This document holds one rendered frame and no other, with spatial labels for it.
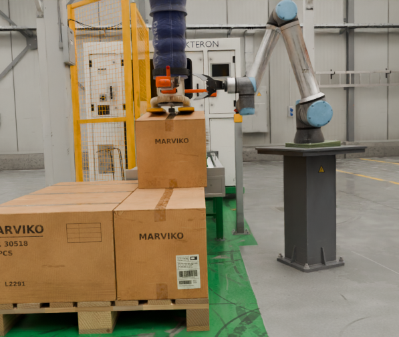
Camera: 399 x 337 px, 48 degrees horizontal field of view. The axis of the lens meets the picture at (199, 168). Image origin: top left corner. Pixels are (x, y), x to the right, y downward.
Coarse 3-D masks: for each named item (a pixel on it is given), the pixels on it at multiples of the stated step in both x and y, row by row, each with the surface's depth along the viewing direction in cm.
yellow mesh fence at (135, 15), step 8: (136, 8) 445; (136, 16) 452; (136, 24) 434; (144, 24) 510; (136, 32) 433; (144, 32) 514; (136, 40) 433; (144, 40) 536; (136, 48) 434; (136, 56) 435; (144, 56) 510; (136, 64) 435; (144, 64) 507; (136, 72) 436; (136, 80) 437; (144, 80) 500; (136, 88) 437; (144, 88) 501; (136, 96) 438; (144, 96) 498; (136, 104) 438; (136, 112) 439; (144, 112) 496
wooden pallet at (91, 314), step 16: (0, 304) 197; (16, 304) 201; (32, 304) 197; (48, 304) 201; (64, 304) 197; (80, 304) 197; (96, 304) 197; (112, 304) 199; (128, 304) 197; (144, 304) 198; (160, 304) 197; (176, 304) 197; (192, 304) 197; (208, 304) 197; (0, 320) 198; (16, 320) 212; (80, 320) 198; (96, 320) 198; (112, 320) 200; (192, 320) 198; (208, 320) 197
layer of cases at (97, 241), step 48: (48, 192) 261; (96, 192) 255; (144, 192) 249; (192, 192) 243; (0, 240) 195; (48, 240) 195; (96, 240) 195; (144, 240) 195; (192, 240) 195; (0, 288) 197; (48, 288) 197; (96, 288) 197; (144, 288) 197; (192, 288) 196
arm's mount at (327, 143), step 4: (328, 140) 286; (332, 140) 284; (336, 140) 282; (288, 144) 290; (292, 144) 286; (296, 144) 282; (300, 144) 278; (304, 144) 275; (308, 144) 272; (312, 144) 272; (316, 144) 273; (320, 144) 274; (324, 144) 276; (328, 144) 277; (332, 144) 279; (336, 144) 280; (340, 144) 281
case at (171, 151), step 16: (176, 112) 303; (192, 112) 299; (144, 128) 256; (160, 128) 256; (176, 128) 256; (192, 128) 256; (144, 144) 258; (160, 144) 258; (176, 144) 258; (192, 144) 258; (144, 160) 260; (160, 160) 260; (176, 160) 260; (192, 160) 260; (144, 176) 262; (160, 176) 262; (176, 176) 262; (192, 176) 262
